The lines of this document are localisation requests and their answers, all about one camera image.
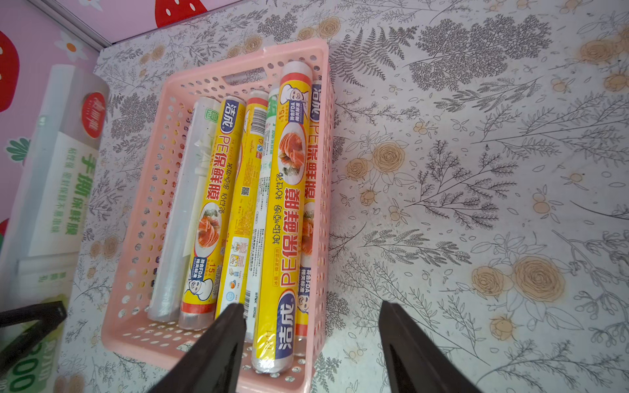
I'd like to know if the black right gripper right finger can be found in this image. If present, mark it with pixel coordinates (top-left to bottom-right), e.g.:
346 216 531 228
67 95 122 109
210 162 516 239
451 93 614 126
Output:
378 301 479 393

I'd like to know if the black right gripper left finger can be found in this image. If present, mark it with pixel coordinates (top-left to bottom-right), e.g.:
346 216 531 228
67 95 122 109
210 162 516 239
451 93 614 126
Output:
150 304 246 393

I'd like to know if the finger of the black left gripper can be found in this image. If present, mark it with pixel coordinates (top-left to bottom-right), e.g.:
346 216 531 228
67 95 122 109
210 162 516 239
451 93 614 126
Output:
0 300 68 377

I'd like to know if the yellow plastic wrap roll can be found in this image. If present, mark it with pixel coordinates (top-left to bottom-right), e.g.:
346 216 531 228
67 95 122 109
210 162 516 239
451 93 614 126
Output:
179 96 246 330
216 90 269 314
296 81 323 345
252 62 313 373

